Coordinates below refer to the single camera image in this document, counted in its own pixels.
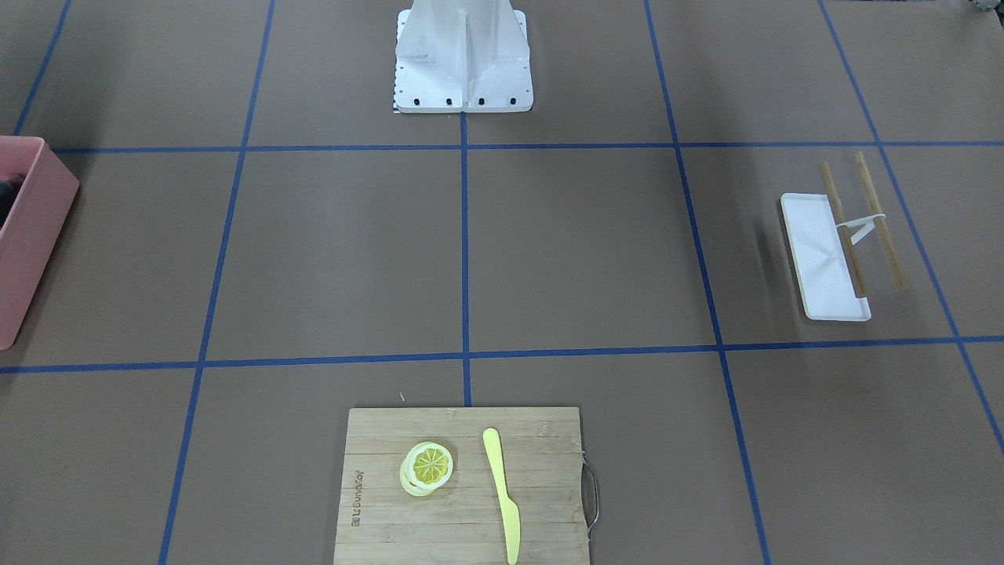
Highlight wooden cutting board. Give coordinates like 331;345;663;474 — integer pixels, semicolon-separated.
333;407;591;564

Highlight yellow lemon slices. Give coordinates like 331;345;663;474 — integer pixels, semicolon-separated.
398;441;454;497

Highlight yellow plastic knife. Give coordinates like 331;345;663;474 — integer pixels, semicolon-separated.
482;427;522;564

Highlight white rack tray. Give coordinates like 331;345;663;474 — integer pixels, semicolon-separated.
780;193;871;323

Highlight pink plastic bin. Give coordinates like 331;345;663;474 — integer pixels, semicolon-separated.
1;136;80;350

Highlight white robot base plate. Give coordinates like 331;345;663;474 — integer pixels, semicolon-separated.
392;1;534;114

